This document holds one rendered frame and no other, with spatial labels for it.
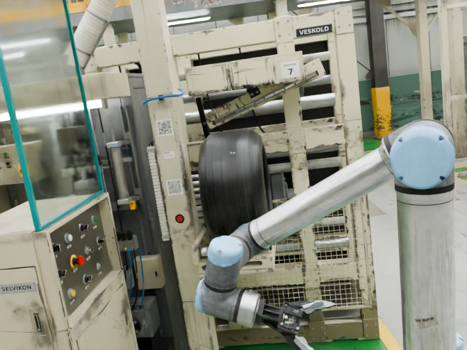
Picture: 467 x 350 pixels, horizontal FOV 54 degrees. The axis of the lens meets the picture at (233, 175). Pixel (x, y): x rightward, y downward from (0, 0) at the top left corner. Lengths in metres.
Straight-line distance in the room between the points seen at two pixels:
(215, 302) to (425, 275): 0.53
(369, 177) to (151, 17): 1.39
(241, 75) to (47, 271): 1.32
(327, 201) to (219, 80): 1.35
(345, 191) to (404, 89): 10.91
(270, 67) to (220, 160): 0.60
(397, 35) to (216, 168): 10.32
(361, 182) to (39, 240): 1.07
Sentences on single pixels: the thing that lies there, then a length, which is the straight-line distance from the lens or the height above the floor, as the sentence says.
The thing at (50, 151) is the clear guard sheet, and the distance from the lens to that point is 1.79.
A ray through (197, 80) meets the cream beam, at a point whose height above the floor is 1.71.
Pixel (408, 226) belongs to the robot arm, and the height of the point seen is 1.32.
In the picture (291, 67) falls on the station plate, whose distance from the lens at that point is 2.37.
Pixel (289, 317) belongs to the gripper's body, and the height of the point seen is 1.05.
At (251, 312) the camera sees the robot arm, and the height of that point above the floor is 1.07.
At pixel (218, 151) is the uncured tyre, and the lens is 2.06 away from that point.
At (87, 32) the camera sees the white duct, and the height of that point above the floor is 2.04.
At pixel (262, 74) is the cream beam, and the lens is 2.37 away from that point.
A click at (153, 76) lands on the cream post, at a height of 1.75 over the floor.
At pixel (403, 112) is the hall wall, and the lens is 12.04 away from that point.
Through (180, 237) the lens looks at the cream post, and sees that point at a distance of 2.30.
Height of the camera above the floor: 1.65
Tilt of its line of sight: 11 degrees down
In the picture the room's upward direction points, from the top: 8 degrees counter-clockwise
